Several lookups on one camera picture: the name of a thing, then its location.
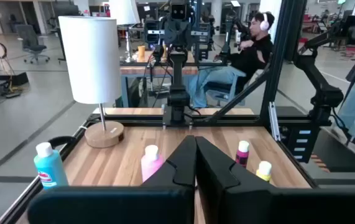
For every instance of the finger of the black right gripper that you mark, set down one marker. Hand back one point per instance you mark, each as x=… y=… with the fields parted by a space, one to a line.
x=185 y=32
x=171 y=32

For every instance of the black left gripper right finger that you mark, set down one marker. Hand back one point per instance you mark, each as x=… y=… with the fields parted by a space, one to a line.
x=258 y=205

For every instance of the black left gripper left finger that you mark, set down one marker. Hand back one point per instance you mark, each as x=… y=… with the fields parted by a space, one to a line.
x=118 y=205

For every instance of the large pink paint bottle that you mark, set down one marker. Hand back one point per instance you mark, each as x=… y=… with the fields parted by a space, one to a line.
x=150 y=165

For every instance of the large teal paint bottle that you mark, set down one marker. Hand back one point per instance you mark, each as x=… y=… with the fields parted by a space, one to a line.
x=50 y=169

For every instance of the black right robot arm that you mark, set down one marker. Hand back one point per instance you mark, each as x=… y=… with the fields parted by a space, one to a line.
x=178 y=93

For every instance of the small yellow paint bottle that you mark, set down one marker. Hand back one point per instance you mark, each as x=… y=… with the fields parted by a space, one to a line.
x=264 y=172

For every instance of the small magenta paint bottle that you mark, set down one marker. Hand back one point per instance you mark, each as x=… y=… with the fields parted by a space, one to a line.
x=242 y=155

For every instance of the orange cup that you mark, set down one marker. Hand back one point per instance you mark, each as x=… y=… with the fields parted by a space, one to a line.
x=141 y=52

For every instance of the background white lamp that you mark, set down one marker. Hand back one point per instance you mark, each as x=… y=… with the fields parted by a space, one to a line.
x=122 y=12

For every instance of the white shade wooden table lamp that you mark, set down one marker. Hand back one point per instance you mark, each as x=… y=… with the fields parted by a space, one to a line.
x=90 y=62

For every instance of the person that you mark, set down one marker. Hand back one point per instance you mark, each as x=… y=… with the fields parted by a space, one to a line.
x=251 y=59

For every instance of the black power box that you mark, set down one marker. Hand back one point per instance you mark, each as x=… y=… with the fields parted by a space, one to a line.
x=303 y=143

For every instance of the person's white headphones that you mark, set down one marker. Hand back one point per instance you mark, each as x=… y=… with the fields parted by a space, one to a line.
x=264 y=23

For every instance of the grey office chair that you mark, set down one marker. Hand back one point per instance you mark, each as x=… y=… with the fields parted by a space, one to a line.
x=29 y=40

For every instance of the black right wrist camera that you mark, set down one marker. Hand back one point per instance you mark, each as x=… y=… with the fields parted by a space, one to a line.
x=178 y=11

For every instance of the silver frame bracket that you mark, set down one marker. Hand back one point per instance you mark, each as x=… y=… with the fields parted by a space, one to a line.
x=274 y=121

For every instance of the black aluminium table frame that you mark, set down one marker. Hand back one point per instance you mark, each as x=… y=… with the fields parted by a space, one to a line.
x=281 y=62

